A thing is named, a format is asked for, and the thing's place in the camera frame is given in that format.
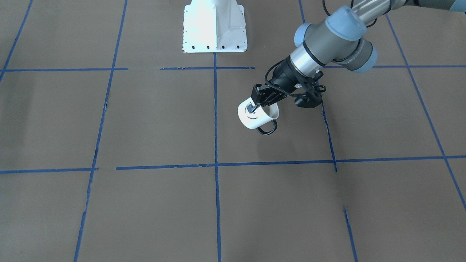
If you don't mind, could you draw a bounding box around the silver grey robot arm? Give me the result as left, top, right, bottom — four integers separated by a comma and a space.
238, 0, 465, 118

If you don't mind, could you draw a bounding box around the white smiley face mug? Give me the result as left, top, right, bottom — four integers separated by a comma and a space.
237, 97, 279, 136

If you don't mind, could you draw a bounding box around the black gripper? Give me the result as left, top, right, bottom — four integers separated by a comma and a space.
246, 57, 309, 113

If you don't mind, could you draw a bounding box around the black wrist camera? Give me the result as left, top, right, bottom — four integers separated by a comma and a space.
295, 84, 326, 109

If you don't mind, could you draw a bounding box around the black braided camera cable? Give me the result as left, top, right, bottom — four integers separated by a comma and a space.
264, 62, 325, 99

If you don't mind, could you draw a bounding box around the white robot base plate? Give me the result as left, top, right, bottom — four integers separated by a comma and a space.
182, 0, 248, 53

